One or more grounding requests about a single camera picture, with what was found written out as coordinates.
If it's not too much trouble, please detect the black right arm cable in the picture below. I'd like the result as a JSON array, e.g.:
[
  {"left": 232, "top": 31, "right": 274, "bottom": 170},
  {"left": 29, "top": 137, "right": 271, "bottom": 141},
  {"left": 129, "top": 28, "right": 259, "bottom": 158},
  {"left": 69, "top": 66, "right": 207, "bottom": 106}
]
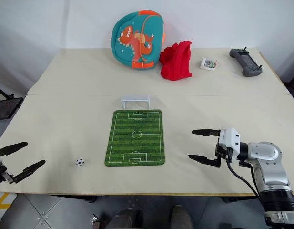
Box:
[{"left": 226, "top": 159, "right": 267, "bottom": 204}]

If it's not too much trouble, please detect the dark rounded shape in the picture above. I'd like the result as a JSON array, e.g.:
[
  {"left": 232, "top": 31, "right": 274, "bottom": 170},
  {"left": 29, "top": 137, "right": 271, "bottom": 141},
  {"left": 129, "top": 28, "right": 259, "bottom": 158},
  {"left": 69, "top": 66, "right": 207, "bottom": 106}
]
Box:
[
  {"left": 105, "top": 208, "right": 144, "bottom": 229},
  {"left": 169, "top": 204, "right": 194, "bottom": 229}
]

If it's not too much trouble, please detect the small white card box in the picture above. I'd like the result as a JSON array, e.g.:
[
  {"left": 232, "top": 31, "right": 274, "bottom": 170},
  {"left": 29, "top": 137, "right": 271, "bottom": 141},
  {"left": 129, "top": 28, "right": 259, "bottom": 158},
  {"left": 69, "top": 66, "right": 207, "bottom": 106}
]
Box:
[{"left": 199, "top": 57, "right": 218, "bottom": 72}]

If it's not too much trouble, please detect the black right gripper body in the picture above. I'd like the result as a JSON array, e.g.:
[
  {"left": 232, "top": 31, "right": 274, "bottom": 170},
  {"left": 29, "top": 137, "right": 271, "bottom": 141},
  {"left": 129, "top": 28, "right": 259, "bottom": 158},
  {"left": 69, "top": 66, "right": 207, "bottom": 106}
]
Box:
[{"left": 215, "top": 142, "right": 233, "bottom": 165}]

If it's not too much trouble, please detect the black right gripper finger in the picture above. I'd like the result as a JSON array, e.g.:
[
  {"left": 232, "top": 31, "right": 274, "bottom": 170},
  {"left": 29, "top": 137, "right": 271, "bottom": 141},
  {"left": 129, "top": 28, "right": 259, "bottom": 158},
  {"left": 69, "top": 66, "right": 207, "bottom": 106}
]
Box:
[
  {"left": 191, "top": 128, "right": 222, "bottom": 138},
  {"left": 187, "top": 154, "right": 222, "bottom": 169}
]

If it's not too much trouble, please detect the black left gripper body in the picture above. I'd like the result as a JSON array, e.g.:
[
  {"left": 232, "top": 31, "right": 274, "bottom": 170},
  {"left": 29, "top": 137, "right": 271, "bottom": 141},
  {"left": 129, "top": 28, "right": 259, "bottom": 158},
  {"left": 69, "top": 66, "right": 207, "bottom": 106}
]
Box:
[{"left": 0, "top": 164, "right": 15, "bottom": 186}]

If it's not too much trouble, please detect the small white goal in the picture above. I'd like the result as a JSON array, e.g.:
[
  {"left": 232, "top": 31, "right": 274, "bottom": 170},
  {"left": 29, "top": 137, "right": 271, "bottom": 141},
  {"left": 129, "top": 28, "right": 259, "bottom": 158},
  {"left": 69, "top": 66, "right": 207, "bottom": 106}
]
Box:
[{"left": 120, "top": 94, "right": 151, "bottom": 111}]

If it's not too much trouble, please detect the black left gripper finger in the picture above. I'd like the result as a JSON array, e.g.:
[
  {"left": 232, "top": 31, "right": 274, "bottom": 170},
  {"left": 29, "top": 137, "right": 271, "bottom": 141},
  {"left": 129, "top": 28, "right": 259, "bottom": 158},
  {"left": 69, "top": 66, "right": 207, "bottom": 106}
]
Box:
[
  {"left": 0, "top": 142, "right": 29, "bottom": 157},
  {"left": 11, "top": 159, "right": 46, "bottom": 185}
]

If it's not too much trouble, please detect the grey remote controller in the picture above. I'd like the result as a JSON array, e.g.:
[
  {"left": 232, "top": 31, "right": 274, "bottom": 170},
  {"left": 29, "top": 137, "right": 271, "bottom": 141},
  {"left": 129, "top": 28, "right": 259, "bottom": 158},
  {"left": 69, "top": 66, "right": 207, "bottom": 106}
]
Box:
[{"left": 229, "top": 46, "right": 264, "bottom": 78}]

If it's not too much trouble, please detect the green soccer field mat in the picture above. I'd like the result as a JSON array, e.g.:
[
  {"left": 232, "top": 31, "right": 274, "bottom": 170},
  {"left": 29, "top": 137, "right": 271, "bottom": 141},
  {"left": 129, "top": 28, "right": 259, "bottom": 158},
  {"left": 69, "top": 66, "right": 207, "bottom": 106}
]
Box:
[{"left": 104, "top": 109, "right": 166, "bottom": 167}]

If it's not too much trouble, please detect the red cloth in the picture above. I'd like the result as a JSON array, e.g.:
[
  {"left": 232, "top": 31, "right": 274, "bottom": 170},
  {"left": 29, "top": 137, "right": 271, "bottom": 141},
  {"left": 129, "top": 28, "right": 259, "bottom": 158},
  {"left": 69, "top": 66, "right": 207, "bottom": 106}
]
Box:
[{"left": 159, "top": 41, "right": 193, "bottom": 82}]

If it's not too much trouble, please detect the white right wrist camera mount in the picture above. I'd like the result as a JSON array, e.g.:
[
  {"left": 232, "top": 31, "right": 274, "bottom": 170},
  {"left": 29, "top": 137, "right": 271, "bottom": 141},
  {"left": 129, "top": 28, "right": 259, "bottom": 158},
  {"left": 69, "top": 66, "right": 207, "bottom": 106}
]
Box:
[{"left": 218, "top": 127, "right": 242, "bottom": 161}]

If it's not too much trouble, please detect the black stand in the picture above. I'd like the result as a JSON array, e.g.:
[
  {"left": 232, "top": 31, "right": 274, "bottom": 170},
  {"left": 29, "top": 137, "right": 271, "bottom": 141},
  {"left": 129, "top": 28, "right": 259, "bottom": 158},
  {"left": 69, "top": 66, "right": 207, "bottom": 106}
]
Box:
[{"left": 0, "top": 84, "right": 25, "bottom": 121}]

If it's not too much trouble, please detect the teal dinosaur backpack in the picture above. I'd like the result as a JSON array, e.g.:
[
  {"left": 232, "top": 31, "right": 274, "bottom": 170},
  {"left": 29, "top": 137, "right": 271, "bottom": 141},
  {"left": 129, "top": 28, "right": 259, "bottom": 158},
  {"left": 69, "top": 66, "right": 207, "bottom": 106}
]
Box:
[{"left": 110, "top": 10, "right": 167, "bottom": 70}]

